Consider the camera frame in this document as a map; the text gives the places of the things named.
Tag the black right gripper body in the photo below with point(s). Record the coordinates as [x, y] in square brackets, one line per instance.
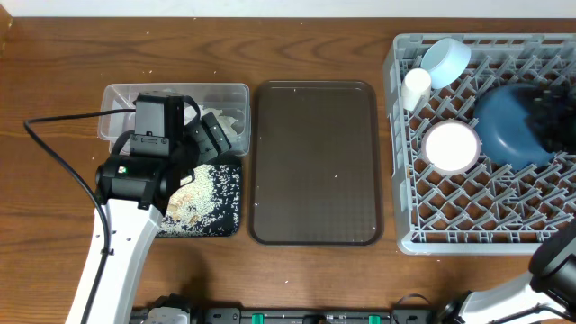
[561, 127]

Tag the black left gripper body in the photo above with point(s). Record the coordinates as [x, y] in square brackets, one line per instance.
[181, 157]

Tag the white napkin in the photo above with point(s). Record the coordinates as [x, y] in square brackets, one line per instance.
[229, 123]

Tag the dark blue plate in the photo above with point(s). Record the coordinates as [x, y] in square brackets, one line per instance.
[505, 136]

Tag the rice pile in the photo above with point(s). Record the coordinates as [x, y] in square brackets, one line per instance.
[198, 202]

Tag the light blue bowl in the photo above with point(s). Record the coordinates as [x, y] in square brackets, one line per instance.
[445, 61]

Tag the cream white cup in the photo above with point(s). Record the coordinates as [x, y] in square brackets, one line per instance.
[415, 89]

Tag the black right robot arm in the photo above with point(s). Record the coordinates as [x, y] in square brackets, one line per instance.
[547, 290]

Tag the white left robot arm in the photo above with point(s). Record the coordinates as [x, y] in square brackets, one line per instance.
[121, 239]

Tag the grey dishwasher rack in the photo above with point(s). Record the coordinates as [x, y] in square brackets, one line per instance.
[492, 208]

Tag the clear plastic bin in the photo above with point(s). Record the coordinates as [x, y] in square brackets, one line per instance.
[226, 96]

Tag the black tray bin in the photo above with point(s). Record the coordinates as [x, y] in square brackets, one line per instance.
[211, 202]

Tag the dark brown serving tray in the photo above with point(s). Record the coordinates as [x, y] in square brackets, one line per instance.
[316, 170]

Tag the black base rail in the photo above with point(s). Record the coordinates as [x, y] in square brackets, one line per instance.
[177, 309]

